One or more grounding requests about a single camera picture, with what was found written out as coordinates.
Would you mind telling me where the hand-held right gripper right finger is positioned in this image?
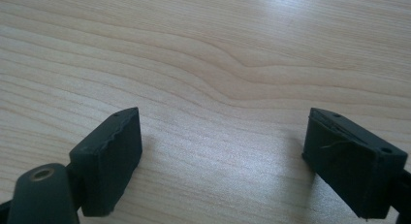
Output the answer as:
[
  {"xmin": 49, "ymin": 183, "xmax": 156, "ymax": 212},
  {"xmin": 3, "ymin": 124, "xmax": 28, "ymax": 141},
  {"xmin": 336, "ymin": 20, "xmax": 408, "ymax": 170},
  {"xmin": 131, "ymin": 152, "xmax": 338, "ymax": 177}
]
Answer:
[{"xmin": 301, "ymin": 107, "xmax": 409, "ymax": 220}]

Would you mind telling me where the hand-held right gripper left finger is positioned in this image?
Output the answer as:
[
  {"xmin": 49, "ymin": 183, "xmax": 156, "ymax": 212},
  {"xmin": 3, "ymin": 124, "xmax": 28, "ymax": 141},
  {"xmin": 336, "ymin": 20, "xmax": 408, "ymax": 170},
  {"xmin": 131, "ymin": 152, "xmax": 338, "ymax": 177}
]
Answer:
[{"xmin": 68, "ymin": 107, "xmax": 143, "ymax": 218}]

